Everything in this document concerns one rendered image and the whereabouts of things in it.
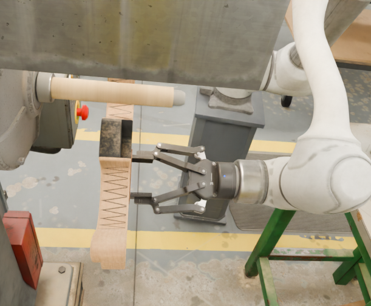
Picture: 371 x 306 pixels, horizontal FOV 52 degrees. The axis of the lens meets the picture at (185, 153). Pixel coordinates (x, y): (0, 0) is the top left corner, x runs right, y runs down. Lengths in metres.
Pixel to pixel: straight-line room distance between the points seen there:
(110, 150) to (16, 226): 0.73
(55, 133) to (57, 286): 0.68
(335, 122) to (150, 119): 1.90
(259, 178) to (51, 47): 0.48
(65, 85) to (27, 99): 0.06
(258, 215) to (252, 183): 1.36
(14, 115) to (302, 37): 0.56
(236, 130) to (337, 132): 0.90
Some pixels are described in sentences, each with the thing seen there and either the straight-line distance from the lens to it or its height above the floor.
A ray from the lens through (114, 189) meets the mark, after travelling 0.60.
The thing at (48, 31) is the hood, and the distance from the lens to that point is 0.37.
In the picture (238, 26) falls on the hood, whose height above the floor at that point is 1.45.
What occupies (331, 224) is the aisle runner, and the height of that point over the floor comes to 0.00.
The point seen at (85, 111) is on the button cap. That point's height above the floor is 0.99.
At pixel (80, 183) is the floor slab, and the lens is 2.09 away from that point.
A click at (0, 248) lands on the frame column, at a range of 1.08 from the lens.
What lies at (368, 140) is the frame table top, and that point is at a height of 0.93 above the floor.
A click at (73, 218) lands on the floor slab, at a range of 1.96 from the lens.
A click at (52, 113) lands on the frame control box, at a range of 0.89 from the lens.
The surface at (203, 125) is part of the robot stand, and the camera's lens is 1.51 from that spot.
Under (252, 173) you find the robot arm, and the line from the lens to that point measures 0.74.
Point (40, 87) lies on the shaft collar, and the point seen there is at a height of 1.26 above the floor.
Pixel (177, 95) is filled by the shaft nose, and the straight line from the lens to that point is 0.59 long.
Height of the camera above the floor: 1.61
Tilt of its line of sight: 45 degrees down
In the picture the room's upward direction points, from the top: 12 degrees clockwise
